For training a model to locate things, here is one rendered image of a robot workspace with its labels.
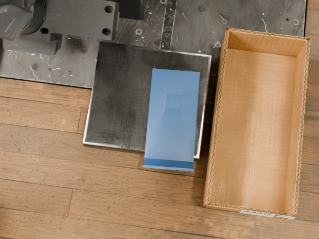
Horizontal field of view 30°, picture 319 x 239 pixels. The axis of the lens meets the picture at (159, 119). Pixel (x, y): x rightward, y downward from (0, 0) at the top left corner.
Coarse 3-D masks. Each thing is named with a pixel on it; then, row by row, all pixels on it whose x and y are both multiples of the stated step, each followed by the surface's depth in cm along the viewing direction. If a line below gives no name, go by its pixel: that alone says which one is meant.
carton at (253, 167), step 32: (256, 32) 85; (224, 64) 83; (256, 64) 90; (288, 64) 90; (224, 96) 89; (256, 96) 89; (288, 96) 89; (224, 128) 88; (256, 128) 88; (288, 128) 88; (224, 160) 86; (256, 160) 86; (288, 160) 86; (224, 192) 85; (256, 192) 85; (288, 192) 83
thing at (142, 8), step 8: (112, 0) 87; (120, 0) 87; (128, 0) 86; (136, 0) 86; (144, 0) 91; (120, 8) 89; (128, 8) 89; (136, 8) 89; (144, 8) 92; (120, 16) 92; (128, 16) 92; (136, 16) 91
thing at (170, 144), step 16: (160, 80) 88; (176, 80) 88; (192, 80) 88; (160, 96) 87; (192, 96) 87; (160, 112) 86; (176, 112) 86; (192, 112) 86; (160, 128) 86; (176, 128) 86; (192, 128) 86; (160, 144) 85; (176, 144) 85; (192, 144) 85; (144, 160) 83; (160, 160) 84; (176, 160) 84; (192, 160) 84
